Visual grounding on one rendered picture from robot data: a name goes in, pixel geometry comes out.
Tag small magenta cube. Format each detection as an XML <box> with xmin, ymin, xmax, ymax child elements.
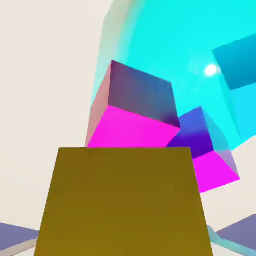
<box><xmin>85</xmin><ymin>59</ymin><xmax>181</xmax><ymax>149</ymax></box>
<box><xmin>165</xmin><ymin>105</ymin><xmax>241</xmax><ymax>194</ymax></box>

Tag small yellow cube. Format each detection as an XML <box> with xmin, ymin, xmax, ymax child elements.
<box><xmin>33</xmin><ymin>146</ymin><xmax>214</xmax><ymax>256</ymax></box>

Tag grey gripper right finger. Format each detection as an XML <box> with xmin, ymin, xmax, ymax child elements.
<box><xmin>206</xmin><ymin>214</ymin><xmax>256</xmax><ymax>256</ymax></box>

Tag small cyan cube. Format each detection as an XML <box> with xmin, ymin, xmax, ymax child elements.
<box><xmin>211</xmin><ymin>33</ymin><xmax>256</xmax><ymax>145</ymax></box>

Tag large cyan box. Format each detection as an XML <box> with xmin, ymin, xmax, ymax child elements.
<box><xmin>89</xmin><ymin>0</ymin><xmax>256</xmax><ymax>152</ymax></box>

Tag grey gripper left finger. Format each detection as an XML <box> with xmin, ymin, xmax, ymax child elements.
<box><xmin>0</xmin><ymin>221</ymin><xmax>40</xmax><ymax>256</ymax></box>

